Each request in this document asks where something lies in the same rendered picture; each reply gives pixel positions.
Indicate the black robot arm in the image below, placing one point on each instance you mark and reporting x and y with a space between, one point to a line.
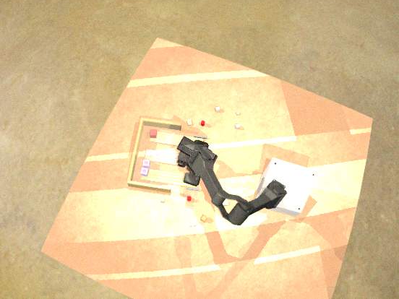
201 160

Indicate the brown wall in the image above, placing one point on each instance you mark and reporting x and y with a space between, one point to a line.
154 154

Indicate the pale yellow strip with green lines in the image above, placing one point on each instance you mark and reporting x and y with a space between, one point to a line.
177 179

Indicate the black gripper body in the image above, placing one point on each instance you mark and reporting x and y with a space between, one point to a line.
190 177

